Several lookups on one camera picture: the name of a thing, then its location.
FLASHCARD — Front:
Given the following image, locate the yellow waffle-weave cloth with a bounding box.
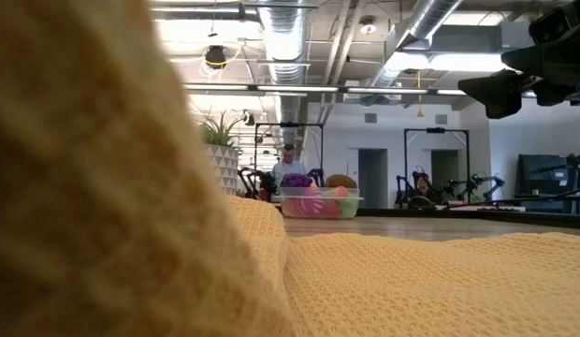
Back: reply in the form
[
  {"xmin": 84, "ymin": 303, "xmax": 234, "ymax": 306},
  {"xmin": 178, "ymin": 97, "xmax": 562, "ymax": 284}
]
[
  {"xmin": 283, "ymin": 232, "xmax": 580, "ymax": 337},
  {"xmin": 0, "ymin": 0, "xmax": 296, "ymax": 337}
]

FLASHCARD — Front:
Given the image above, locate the black background screen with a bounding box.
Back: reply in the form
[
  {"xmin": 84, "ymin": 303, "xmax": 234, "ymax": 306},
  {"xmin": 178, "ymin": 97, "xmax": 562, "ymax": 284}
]
[{"xmin": 516, "ymin": 153, "xmax": 580, "ymax": 198}]

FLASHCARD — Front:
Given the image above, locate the yellow hanging cord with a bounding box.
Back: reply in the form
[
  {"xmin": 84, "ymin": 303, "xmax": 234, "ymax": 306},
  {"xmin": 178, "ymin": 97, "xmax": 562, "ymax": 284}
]
[{"xmin": 415, "ymin": 68, "xmax": 425, "ymax": 118}]

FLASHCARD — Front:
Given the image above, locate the magenta striped toy onion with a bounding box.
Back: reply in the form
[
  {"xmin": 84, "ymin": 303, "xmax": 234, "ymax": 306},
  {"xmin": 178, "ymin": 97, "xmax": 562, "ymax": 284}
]
[{"xmin": 297, "ymin": 188, "xmax": 326, "ymax": 217}]

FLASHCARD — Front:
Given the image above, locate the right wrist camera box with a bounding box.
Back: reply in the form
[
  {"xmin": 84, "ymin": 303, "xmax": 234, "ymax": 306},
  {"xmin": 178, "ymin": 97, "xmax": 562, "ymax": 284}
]
[{"xmin": 528, "ymin": 7, "xmax": 576, "ymax": 46}]

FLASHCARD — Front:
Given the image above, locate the black round ceiling fixture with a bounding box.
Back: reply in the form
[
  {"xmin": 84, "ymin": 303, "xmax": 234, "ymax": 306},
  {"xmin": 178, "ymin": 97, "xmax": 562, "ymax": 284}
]
[{"xmin": 203, "ymin": 44, "xmax": 244, "ymax": 71}]

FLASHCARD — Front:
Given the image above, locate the purple toy grape bunch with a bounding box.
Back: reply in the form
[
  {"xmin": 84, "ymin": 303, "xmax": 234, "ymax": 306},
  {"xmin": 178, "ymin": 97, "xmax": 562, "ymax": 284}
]
[{"xmin": 281, "ymin": 172, "xmax": 314, "ymax": 189}]

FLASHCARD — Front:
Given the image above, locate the clear plastic tupperware container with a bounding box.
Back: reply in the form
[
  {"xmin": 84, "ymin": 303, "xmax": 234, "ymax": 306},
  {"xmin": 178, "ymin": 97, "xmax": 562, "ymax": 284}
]
[{"xmin": 276, "ymin": 185, "xmax": 365, "ymax": 220}]

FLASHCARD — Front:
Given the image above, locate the silver spiral ventilation duct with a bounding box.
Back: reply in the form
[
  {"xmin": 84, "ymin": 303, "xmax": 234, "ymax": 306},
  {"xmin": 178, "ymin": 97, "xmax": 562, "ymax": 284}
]
[
  {"xmin": 259, "ymin": 0, "xmax": 310, "ymax": 151},
  {"xmin": 364, "ymin": 0, "xmax": 464, "ymax": 107}
]

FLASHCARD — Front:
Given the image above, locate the grey background door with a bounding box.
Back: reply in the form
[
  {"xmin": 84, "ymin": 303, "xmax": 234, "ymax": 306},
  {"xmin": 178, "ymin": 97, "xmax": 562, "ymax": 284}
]
[{"xmin": 357, "ymin": 148, "xmax": 389, "ymax": 210}]

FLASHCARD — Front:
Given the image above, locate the black background station frame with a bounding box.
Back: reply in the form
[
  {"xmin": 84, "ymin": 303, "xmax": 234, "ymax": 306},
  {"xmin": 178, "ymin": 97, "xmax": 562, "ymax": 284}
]
[
  {"xmin": 403, "ymin": 126, "xmax": 471, "ymax": 202},
  {"xmin": 254, "ymin": 122, "xmax": 325, "ymax": 188}
]

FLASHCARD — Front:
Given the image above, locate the succulent in white patterned pot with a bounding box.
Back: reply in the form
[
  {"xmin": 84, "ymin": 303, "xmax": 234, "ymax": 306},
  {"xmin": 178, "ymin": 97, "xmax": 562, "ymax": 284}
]
[{"xmin": 198, "ymin": 110, "xmax": 247, "ymax": 197}]

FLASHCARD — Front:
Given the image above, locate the person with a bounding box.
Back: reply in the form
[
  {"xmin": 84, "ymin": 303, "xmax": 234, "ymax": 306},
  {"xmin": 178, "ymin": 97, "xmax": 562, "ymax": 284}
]
[
  {"xmin": 270, "ymin": 143, "xmax": 309, "ymax": 188},
  {"xmin": 413, "ymin": 170, "xmax": 436, "ymax": 200}
]

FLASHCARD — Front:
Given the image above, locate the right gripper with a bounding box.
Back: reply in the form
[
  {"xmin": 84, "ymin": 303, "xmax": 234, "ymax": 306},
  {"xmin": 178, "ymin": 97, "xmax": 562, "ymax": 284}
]
[{"xmin": 457, "ymin": 21, "xmax": 580, "ymax": 120}]

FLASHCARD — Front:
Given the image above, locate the brown toy kiwi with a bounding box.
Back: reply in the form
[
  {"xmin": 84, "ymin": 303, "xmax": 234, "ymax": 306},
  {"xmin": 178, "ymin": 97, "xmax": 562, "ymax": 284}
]
[{"xmin": 325, "ymin": 173, "xmax": 358, "ymax": 190}]

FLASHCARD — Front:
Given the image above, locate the crossbar with strip lights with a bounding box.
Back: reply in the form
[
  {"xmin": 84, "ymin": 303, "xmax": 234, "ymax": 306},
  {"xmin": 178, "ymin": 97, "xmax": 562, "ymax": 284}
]
[{"xmin": 182, "ymin": 82, "xmax": 539, "ymax": 99}]

